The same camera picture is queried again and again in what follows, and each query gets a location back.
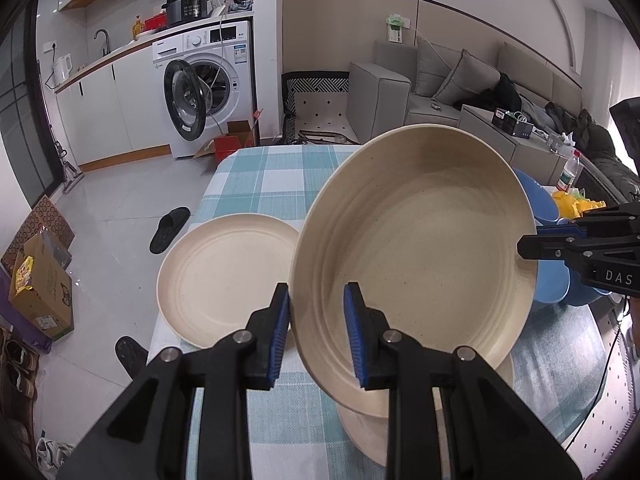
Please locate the black pressure cooker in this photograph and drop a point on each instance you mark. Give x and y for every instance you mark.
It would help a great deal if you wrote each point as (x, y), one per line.
(187, 7)

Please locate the black slipper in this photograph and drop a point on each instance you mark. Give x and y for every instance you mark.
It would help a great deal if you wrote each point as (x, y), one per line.
(131, 357)
(167, 230)

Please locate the red cardboard box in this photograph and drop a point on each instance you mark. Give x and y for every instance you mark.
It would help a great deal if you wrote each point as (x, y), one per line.
(230, 142)

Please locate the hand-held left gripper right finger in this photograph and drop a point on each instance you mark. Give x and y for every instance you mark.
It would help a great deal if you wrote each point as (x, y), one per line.
(356, 340)

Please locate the grey pillow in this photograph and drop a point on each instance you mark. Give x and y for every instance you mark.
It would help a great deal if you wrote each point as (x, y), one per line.
(465, 80)
(435, 67)

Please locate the metal kitchen faucet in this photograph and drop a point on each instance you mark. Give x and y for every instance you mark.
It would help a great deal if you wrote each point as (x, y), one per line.
(102, 40)

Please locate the white wall socket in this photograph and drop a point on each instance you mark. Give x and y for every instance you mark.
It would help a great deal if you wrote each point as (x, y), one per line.
(50, 47)

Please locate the black box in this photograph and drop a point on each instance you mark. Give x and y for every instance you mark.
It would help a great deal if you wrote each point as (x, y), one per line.
(510, 122)

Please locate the black white patterned mat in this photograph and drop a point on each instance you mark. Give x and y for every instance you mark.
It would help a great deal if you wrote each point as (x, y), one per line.
(320, 110)

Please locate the clear water bottle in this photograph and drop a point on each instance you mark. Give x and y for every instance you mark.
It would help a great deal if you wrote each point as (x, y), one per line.
(569, 170)

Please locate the black chair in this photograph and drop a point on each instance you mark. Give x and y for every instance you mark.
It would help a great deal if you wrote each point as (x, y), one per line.
(627, 125)

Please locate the yellow plastic bag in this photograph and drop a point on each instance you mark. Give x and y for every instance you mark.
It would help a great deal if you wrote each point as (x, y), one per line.
(575, 205)

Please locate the black jacket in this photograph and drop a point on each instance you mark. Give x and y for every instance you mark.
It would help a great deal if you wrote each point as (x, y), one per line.
(500, 92)

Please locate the white washing machine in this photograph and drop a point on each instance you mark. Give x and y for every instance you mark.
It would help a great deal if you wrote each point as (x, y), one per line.
(220, 60)

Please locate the white lower kitchen cabinets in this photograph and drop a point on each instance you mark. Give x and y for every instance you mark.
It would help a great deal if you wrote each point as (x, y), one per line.
(110, 110)

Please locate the grey sofa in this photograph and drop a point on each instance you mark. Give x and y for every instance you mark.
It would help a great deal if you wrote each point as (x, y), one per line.
(380, 95)

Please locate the dark green coat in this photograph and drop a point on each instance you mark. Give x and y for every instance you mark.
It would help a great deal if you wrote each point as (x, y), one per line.
(600, 145)

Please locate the yellow bottle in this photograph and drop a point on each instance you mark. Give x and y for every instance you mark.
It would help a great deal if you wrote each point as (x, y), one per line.
(137, 27)

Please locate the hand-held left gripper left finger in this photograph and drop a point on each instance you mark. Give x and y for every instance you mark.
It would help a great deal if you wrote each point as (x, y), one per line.
(279, 340)

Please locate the teal checked tablecloth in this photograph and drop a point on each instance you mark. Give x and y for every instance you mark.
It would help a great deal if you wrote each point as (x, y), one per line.
(260, 180)

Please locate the group of shoes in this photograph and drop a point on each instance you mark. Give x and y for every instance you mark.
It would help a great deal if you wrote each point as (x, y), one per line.
(17, 365)

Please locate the beige plate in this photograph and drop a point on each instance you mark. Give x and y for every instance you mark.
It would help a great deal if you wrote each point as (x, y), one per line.
(225, 280)
(425, 240)
(360, 430)

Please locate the patterned flat cardboard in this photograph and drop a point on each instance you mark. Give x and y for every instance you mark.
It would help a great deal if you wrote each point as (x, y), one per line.
(35, 220)

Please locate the white electric kettle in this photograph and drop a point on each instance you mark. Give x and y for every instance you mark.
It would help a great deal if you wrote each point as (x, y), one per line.
(62, 70)

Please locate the grey side cabinet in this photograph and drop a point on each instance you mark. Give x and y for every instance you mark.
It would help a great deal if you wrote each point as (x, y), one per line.
(490, 135)

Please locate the white sneaker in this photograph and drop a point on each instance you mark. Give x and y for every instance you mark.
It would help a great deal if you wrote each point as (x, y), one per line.
(52, 455)

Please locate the black glass door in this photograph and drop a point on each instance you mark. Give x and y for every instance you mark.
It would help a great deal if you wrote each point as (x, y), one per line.
(25, 110)

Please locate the brown cardboard box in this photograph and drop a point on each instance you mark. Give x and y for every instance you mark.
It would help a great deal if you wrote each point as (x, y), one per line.
(42, 300)

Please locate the floor mop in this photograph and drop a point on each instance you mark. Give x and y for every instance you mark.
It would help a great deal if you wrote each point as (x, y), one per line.
(70, 170)

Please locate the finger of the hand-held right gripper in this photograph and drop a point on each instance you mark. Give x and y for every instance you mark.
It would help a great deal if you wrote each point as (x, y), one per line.
(560, 230)
(545, 247)

